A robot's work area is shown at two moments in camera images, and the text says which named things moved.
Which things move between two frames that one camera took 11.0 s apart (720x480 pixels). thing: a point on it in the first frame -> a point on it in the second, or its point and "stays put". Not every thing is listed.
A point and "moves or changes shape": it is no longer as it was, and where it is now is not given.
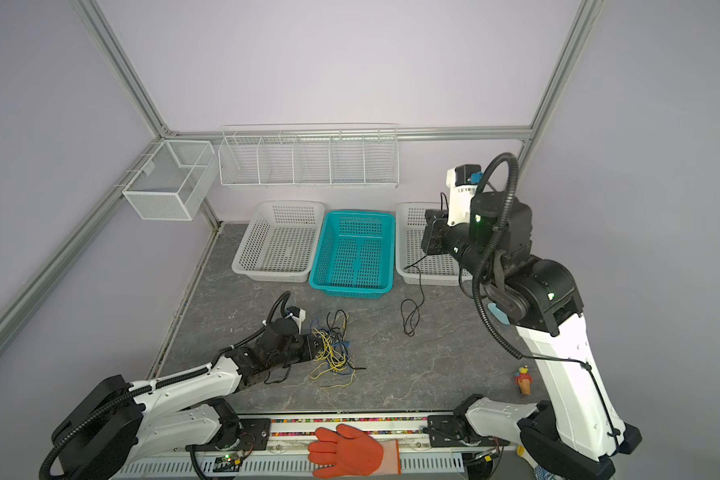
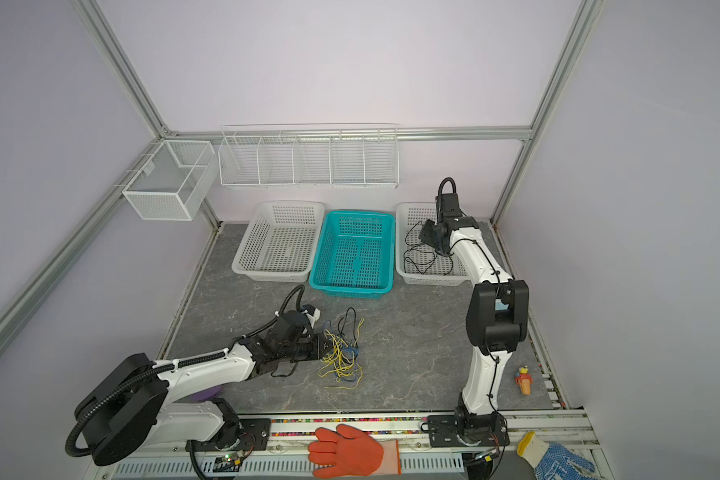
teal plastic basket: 354,256 stays put
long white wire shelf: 356,155 stays put
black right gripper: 442,233 stays put
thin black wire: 409,309 -> 427,251
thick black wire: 338,327 -> 344,320
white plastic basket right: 414,265 stays put
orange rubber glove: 351,453 stays put
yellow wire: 334,359 moves or changes shape
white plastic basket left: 281,241 stays put
